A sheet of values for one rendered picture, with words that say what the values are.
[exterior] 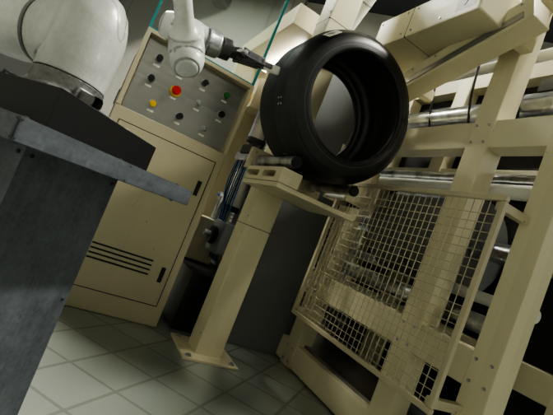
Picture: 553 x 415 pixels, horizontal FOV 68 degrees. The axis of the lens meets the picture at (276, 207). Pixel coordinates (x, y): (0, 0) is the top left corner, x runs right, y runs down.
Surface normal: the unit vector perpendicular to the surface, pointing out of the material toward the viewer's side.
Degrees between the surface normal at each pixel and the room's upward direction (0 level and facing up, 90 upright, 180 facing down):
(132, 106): 90
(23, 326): 90
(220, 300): 90
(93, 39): 85
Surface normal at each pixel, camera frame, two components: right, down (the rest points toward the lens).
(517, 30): -0.22, 0.91
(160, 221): 0.42, 0.11
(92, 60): 0.69, 0.22
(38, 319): 0.88, 0.33
